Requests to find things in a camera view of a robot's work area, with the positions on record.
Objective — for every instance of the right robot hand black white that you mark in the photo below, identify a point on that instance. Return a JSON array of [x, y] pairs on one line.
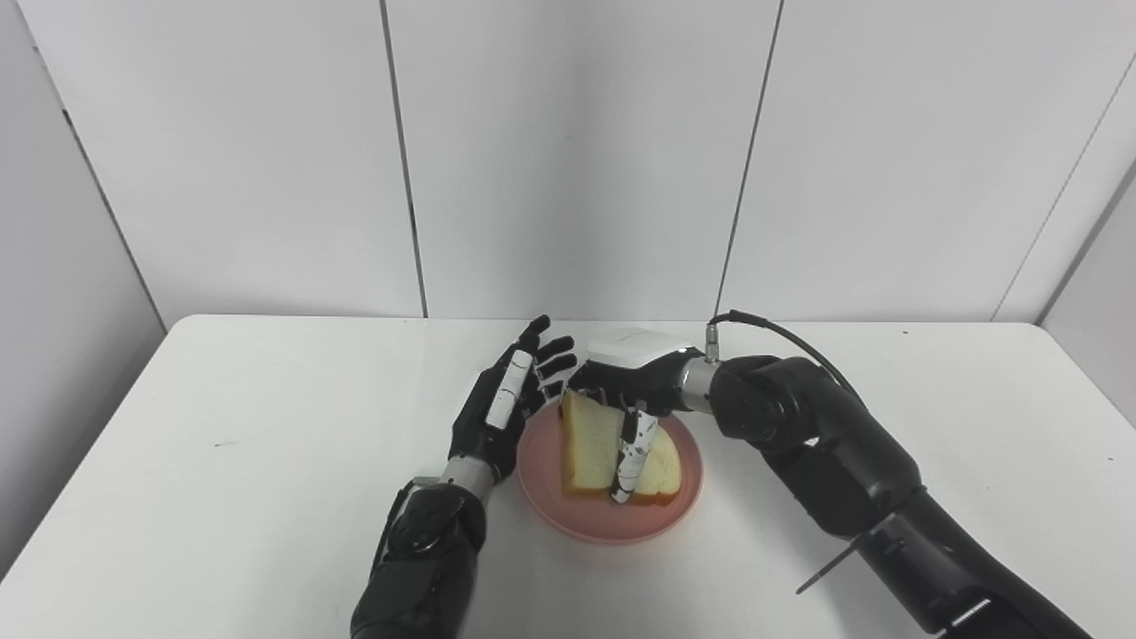
[[639, 377]]

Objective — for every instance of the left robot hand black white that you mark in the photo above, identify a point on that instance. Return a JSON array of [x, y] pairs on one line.
[[497, 413]]

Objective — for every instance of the slice of white bread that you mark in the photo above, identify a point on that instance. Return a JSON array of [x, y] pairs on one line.
[[595, 453]]

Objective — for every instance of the pink round plate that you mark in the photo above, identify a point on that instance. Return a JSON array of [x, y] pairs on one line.
[[610, 479]]

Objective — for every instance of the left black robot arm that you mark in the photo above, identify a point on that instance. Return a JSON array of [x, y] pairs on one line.
[[426, 559]]

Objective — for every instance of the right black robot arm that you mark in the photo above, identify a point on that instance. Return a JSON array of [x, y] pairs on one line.
[[852, 479]]

